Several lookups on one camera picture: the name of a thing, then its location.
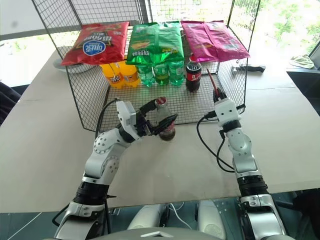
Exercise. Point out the red chips bag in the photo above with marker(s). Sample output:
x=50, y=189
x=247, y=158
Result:
x=96, y=45

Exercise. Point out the dark fabric object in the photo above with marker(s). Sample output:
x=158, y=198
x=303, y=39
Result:
x=7, y=100

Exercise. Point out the white plate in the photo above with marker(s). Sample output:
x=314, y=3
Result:
x=75, y=68

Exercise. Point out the glass cola bottle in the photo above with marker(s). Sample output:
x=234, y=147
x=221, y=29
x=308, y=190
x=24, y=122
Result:
x=165, y=112

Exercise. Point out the red metal bottle cap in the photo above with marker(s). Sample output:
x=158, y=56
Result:
x=161, y=100

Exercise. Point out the grey robot torso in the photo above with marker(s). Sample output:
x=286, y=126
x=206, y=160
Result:
x=155, y=235

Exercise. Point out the green soda plastic bottle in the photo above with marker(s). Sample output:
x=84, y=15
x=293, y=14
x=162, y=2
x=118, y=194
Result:
x=162, y=75
x=177, y=73
x=146, y=76

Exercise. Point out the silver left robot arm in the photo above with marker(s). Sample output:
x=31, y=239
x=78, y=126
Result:
x=100, y=160

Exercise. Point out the orange soda plastic bottle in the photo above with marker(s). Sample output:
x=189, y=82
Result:
x=130, y=76
x=112, y=77

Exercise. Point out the white rounded robot leg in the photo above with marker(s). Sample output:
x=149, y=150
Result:
x=147, y=217
x=211, y=218

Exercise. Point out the black side table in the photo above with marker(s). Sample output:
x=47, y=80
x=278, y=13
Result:
x=306, y=82

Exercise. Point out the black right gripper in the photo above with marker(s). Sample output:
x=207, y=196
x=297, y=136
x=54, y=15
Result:
x=221, y=99

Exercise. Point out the light green cloth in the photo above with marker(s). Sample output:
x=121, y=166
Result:
x=302, y=62

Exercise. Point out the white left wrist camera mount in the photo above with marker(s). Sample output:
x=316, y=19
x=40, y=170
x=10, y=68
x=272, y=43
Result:
x=126, y=112

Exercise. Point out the plastic cola bottle red cap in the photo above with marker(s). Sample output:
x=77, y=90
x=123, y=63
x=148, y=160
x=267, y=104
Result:
x=193, y=75

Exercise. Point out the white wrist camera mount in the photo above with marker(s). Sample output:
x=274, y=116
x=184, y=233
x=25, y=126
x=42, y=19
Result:
x=227, y=110
x=126, y=112

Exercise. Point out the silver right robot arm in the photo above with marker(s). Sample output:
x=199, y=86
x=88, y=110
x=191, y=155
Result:
x=243, y=160

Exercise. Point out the green chips bag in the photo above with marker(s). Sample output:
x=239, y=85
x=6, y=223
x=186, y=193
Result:
x=170, y=41
x=141, y=42

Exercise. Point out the red bottle opener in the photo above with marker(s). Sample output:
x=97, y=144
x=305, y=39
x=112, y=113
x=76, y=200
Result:
x=212, y=79

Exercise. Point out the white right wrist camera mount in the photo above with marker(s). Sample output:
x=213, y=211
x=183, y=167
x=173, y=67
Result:
x=227, y=110

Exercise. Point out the pink chips bag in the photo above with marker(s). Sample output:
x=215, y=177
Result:
x=227, y=42
x=196, y=40

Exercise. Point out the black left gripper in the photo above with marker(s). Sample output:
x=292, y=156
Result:
x=144, y=125

